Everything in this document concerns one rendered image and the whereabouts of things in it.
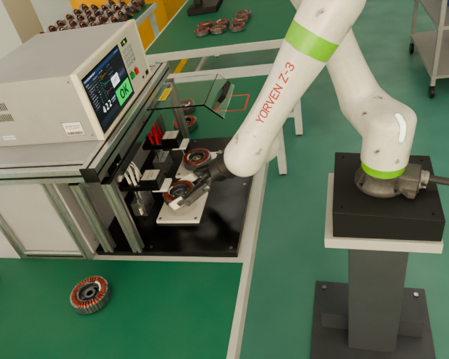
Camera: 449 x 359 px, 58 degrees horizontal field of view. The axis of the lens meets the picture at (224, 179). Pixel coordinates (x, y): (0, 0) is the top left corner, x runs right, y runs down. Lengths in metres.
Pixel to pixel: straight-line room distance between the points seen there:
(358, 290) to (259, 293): 0.65
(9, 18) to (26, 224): 3.93
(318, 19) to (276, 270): 1.48
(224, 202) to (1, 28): 4.25
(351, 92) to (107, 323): 0.94
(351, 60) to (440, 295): 1.27
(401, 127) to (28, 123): 1.03
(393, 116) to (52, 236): 1.08
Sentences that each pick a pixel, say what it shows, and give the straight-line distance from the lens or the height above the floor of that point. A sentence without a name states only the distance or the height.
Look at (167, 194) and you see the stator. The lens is 1.35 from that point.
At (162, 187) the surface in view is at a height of 0.88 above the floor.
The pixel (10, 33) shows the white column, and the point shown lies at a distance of 5.26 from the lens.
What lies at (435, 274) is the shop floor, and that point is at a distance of 2.18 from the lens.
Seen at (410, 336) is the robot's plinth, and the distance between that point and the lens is 1.94.
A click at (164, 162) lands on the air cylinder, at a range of 1.58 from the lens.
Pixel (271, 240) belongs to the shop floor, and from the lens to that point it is 2.28.
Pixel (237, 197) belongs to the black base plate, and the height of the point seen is 0.77.
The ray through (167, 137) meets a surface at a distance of 1.52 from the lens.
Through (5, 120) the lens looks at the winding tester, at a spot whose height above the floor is 1.21.
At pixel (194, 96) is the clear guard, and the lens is 1.43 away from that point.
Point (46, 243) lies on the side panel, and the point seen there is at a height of 0.81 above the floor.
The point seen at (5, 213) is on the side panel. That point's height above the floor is 0.95.
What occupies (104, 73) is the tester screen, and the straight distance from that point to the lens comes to 1.26.
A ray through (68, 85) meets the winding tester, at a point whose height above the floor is 1.29.
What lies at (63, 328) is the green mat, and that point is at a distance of 1.27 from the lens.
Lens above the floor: 1.67
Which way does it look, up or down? 37 degrees down
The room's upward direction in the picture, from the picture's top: 13 degrees counter-clockwise
